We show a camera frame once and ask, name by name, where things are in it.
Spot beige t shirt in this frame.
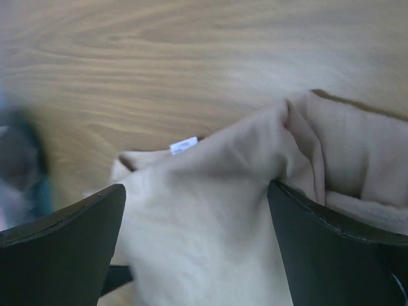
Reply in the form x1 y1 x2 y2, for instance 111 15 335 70
111 92 407 305

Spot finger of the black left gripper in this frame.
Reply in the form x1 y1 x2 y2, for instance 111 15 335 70
101 265 133 296

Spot teal plastic basket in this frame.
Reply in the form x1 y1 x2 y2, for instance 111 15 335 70
1 109 53 231

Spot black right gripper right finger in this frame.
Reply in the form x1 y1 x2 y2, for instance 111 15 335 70
267 181 407 306

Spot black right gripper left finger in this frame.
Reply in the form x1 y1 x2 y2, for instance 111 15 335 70
1 184 126 306

